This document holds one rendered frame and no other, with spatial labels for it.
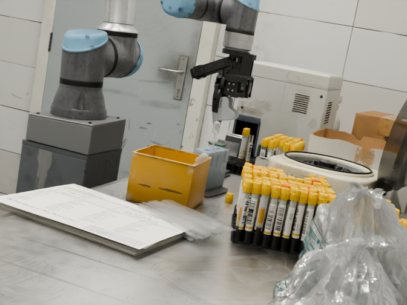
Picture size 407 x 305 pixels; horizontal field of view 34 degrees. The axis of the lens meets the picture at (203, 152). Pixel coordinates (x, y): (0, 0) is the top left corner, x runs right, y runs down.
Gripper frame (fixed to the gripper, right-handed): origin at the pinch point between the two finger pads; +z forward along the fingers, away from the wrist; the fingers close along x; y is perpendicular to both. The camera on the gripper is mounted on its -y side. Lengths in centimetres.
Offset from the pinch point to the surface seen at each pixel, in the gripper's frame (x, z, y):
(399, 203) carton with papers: 9, 10, 49
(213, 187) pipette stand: -22.2, 11.3, 9.3
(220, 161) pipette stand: -21.0, 5.2, 9.5
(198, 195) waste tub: -37.7, 10.3, 11.0
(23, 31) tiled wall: 171, -7, -177
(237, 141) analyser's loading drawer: 26.7, 6.8, -0.3
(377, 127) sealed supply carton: 75, -2, 35
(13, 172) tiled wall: 171, 76, -172
